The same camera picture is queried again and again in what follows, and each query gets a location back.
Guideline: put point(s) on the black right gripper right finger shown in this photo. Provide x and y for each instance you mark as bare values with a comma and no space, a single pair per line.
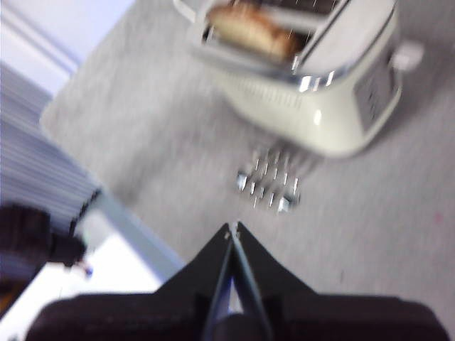
320,316

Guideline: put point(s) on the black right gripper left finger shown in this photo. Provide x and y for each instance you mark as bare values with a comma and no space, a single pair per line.
142,316

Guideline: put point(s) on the brown wholemeal bread slice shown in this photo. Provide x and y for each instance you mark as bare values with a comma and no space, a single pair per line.
249,32

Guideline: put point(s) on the steel bread rack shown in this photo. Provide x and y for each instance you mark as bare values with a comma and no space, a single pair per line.
273,177

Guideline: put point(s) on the cream white two-slot toaster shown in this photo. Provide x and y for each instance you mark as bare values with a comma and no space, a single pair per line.
337,117

